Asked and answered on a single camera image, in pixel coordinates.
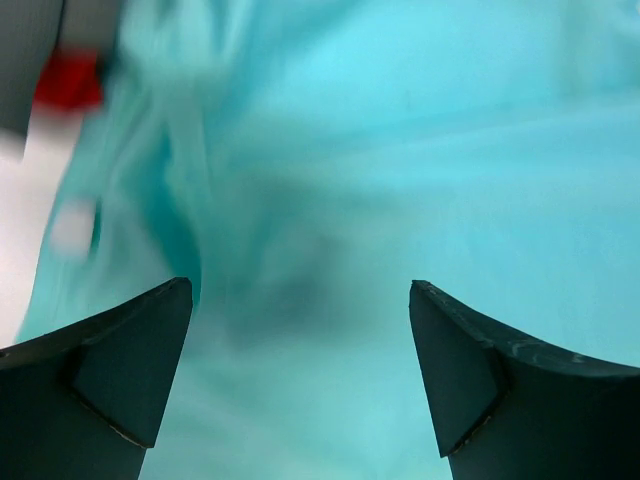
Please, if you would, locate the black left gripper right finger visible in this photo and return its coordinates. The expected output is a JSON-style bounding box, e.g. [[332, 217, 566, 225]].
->
[[409, 281, 639, 479]]

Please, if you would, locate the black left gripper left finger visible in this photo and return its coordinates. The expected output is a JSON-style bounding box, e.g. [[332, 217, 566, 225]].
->
[[1, 278, 193, 480]]

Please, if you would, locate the teal t shirt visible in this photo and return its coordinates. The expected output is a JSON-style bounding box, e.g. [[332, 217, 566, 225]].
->
[[18, 1, 639, 479]]

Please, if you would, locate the folded red t shirt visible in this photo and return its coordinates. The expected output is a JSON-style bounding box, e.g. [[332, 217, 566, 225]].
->
[[34, 48, 104, 112]]

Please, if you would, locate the folded grey t shirt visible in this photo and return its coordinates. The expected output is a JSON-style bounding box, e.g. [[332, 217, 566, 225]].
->
[[1, 0, 63, 138]]

